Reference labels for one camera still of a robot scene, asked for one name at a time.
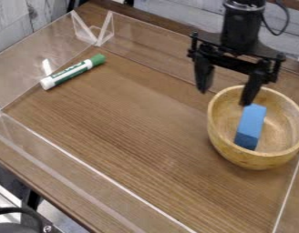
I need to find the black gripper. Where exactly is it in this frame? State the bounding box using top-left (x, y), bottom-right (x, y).
top-left (186, 30), bottom-right (285, 106)

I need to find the blue rectangular block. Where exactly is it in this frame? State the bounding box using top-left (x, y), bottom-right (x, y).
top-left (233, 104), bottom-right (265, 150)

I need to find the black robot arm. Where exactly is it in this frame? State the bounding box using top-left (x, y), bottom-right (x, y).
top-left (186, 0), bottom-right (285, 106)

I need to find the brown wooden bowl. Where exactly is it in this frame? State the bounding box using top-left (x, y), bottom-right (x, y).
top-left (206, 86), bottom-right (299, 170)

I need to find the green and white marker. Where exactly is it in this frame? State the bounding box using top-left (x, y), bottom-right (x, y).
top-left (39, 54), bottom-right (105, 90)

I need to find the black table leg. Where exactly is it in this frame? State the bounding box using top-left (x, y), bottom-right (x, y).
top-left (26, 190), bottom-right (41, 210)

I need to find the clear acrylic tray wall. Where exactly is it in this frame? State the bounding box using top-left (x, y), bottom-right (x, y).
top-left (0, 5), bottom-right (299, 233)

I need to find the black cable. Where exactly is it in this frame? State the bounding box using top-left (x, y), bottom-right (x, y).
top-left (0, 207), bottom-right (45, 233)

